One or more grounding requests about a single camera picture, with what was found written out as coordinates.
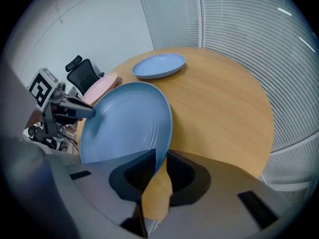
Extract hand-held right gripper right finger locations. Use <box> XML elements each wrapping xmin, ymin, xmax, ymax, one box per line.
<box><xmin>152</xmin><ymin>149</ymin><xmax>296</xmax><ymax>239</ymax></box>

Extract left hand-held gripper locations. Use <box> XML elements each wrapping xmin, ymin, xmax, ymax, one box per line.
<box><xmin>27</xmin><ymin>67</ymin><xmax>96</xmax><ymax>135</ymax></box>

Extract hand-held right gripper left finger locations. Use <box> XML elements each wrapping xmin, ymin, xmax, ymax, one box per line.
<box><xmin>63</xmin><ymin>148</ymin><xmax>157</xmax><ymax>239</ymax></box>

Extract pink big plate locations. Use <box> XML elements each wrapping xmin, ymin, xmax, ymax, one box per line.
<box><xmin>81</xmin><ymin>73</ymin><xmax>119</xmax><ymax>107</ymax></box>

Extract blue big plate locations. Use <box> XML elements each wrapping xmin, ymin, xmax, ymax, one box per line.
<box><xmin>131</xmin><ymin>53</ymin><xmax>186</xmax><ymax>80</ymax></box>
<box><xmin>79</xmin><ymin>81</ymin><xmax>173</xmax><ymax>178</ymax></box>

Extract person's left forearm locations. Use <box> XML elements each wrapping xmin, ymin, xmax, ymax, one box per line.
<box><xmin>24</xmin><ymin>108</ymin><xmax>46</xmax><ymax>129</ymax></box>

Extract black office chair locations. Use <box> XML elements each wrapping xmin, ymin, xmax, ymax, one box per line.
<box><xmin>65</xmin><ymin>55</ymin><xmax>105</xmax><ymax>96</ymax></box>

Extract person's grey flower-print shirt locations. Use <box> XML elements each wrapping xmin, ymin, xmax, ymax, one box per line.
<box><xmin>0</xmin><ymin>57</ymin><xmax>35</xmax><ymax>140</ymax></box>

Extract round wooden table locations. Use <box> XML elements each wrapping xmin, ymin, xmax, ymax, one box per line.
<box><xmin>136</xmin><ymin>0</ymin><xmax>319</xmax><ymax>192</ymax></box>

